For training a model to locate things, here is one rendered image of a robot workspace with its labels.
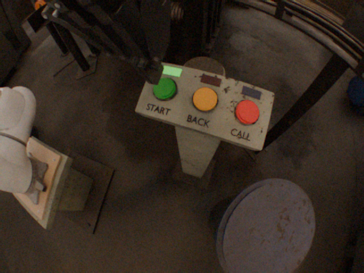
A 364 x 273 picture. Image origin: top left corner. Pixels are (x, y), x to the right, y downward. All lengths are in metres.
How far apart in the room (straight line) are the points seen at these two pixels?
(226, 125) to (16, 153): 0.64
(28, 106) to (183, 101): 0.58
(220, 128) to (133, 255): 0.80
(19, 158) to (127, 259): 0.69
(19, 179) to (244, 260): 0.73
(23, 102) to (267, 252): 0.89
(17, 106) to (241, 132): 0.68
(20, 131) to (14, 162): 0.11
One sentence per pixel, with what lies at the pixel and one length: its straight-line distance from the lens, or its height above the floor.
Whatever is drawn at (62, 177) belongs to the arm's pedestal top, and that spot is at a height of 0.34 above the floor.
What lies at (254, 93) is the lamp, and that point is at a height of 0.61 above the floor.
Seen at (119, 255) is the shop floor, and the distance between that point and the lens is 0.96.
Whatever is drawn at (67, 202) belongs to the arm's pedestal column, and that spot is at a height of 0.18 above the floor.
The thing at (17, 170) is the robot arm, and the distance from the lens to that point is 0.66.
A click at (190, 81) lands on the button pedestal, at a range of 0.29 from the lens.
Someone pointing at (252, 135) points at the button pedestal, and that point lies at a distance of 0.28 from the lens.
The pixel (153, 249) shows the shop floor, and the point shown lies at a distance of 0.88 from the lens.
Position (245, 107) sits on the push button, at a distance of 0.27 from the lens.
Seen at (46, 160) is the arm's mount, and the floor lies 0.36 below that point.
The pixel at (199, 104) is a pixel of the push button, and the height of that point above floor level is 0.61.
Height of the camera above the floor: 0.82
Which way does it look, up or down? 67 degrees down
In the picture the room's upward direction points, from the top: 6 degrees counter-clockwise
